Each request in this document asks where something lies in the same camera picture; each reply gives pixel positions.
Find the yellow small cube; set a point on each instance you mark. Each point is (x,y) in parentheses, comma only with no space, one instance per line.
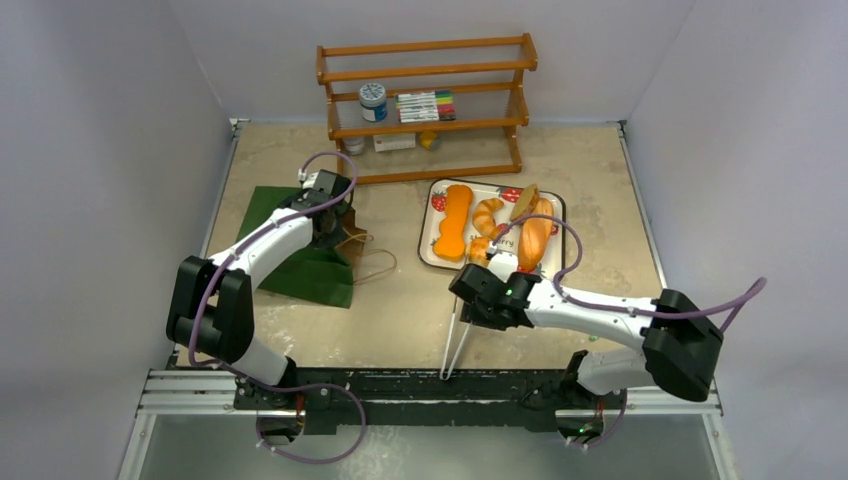
(429,140)

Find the fake baguette loaf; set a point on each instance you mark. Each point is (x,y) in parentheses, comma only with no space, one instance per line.
(535,234)

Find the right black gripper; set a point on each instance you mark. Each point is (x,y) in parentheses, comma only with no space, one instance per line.
(474,312)

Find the white small box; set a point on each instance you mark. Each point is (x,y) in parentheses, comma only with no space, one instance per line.
(392,142)

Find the blue white jar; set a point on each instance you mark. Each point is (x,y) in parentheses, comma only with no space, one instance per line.
(372,98)

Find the metal tongs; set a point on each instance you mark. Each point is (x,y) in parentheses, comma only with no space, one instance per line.
(456,339)

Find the green brown paper bag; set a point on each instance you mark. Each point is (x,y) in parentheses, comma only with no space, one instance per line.
(321,275)

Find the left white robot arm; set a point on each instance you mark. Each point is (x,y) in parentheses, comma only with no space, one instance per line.
(212,305)

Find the fake bread slice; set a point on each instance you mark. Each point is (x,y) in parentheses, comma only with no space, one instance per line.
(526,202)

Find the round fake bun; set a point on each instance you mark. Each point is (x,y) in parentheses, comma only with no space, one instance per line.
(476,252)

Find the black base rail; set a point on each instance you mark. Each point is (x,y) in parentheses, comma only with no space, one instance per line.
(538,400)

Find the small jar lower shelf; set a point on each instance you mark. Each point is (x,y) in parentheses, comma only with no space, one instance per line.
(354,145)

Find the coloured marker set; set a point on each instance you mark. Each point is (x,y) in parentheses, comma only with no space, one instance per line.
(426,106)

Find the wooden shelf rack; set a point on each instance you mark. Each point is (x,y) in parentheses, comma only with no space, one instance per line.
(488,94)

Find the fake croissant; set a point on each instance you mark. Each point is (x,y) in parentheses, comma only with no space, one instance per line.
(483,219)

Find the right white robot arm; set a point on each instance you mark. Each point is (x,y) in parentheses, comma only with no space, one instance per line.
(664,341)

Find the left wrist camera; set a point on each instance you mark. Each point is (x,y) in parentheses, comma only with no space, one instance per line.
(307,180)

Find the orange fake bread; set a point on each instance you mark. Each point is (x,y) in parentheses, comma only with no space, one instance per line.
(450,244)

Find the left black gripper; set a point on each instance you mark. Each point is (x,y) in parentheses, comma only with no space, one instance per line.
(336,238)

